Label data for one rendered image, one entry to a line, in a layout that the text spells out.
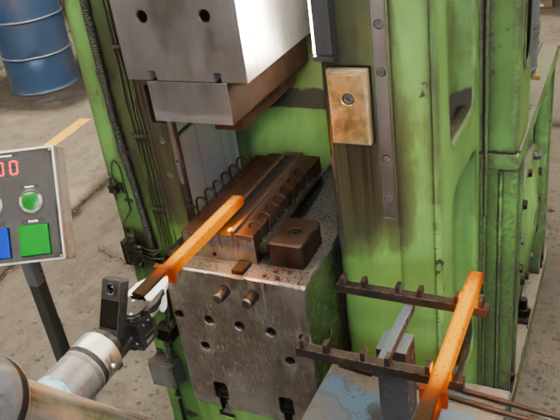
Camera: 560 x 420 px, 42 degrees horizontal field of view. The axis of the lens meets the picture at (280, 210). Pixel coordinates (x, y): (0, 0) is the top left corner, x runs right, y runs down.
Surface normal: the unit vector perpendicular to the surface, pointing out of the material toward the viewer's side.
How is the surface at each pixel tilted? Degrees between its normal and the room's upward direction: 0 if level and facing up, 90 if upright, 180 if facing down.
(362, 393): 0
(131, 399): 0
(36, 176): 60
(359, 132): 90
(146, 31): 90
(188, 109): 90
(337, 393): 0
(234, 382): 90
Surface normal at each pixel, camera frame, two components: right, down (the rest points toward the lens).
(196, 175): 0.90, 0.11
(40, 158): -0.05, 0.00
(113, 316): -0.44, 0.03
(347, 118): -0.41, 0.50
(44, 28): 0.69, 0.28
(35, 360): -0.13, -0.86
